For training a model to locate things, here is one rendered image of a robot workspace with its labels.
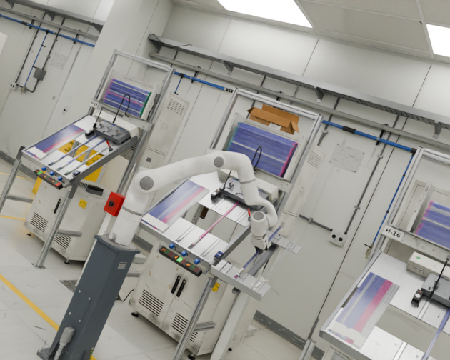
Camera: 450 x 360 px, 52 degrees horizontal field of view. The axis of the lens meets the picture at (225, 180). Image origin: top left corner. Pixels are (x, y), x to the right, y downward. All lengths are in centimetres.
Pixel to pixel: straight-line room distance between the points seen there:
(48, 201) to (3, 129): 396
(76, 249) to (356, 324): 244
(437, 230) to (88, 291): 197
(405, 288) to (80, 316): 179
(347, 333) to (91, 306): 133
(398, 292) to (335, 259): 183
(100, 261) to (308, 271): 263
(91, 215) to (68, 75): 372
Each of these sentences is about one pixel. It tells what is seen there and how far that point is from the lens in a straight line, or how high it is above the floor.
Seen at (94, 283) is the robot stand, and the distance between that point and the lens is 256.
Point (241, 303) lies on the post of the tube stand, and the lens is 293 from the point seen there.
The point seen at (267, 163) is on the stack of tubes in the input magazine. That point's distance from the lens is 332.
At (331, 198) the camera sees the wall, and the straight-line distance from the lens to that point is 470.
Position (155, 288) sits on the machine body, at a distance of 353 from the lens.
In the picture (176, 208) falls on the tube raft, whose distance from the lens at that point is 328.
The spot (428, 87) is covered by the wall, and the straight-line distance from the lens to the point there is 480.
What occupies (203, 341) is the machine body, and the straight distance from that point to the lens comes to 332.
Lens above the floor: 131
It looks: 2 degrees down
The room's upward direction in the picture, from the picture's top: 24 degrees clockwise
